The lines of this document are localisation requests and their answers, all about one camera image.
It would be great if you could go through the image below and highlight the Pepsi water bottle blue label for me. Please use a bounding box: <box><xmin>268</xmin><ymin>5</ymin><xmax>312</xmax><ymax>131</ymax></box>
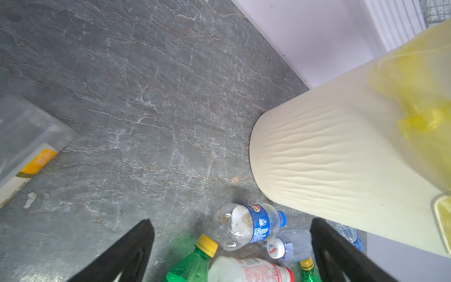
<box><xmin>212</xmin><ymin>203</ymin><xmax>287</xmax><ymax>251</ymax></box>

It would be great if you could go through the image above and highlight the cream plastic waste bin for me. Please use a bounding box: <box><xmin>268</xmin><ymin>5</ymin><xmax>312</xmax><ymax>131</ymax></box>
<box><xmin>250</xmin><ymin>48</ymin><xmax>451</xmax><ymax>257</ymax></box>

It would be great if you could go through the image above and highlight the long white wire shelf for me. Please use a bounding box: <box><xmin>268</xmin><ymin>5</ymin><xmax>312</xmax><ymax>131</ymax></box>
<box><xmin>419</xmin><ymin>0</ymin><xmax>451</xmax><ymax>28</ymax></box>

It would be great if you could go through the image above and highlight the clear bottle yellow label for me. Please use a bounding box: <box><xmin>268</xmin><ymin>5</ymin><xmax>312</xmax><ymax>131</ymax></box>
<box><xmin>1</xmin><ymin>95</ymin><xmax>75</xmax><ymax>206</ymax></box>

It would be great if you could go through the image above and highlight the white bottle red cap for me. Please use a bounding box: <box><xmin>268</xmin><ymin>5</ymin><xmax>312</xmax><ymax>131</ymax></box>
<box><xmin>208</xmin><ymin>256</ymin><xmax>295</xmax><ymax>282</ymax></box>

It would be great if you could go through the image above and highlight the green soda bottle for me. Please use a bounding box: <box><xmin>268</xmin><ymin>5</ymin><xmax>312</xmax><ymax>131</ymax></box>
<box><xmin>165</xmin><ymin>235</ymin><xmax>218</xmax><ymax>282</ymax></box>
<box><xmin>299</xmin><ymin>258</ymin><xmax>322</xmax><ymax>282</ymax></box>

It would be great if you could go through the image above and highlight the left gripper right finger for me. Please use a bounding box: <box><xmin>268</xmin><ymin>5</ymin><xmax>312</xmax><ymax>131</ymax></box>
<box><xmin>310</xmin><ymin>218</ymin><xmax>396</xmax><ymax>282</ymax></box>

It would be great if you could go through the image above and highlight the clear crushed water bottle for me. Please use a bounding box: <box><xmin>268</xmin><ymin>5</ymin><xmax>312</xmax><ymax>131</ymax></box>
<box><xmin>267</xmin><ymin>220</ymin><xmax>364</xmax><ymax>266</ymax></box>

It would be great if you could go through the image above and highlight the yellow bin liner bag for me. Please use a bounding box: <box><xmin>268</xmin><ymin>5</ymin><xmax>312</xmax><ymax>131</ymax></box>
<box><xmin>370</xmin><ymin>20</ymin><xmax>451</xmax><ymax>190</ymax></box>

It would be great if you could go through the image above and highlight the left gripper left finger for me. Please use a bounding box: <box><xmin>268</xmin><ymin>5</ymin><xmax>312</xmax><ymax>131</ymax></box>
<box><xmin>69</xmin><ymin>219</ymin><xmax>155</xmax><ymax>282</ymax></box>

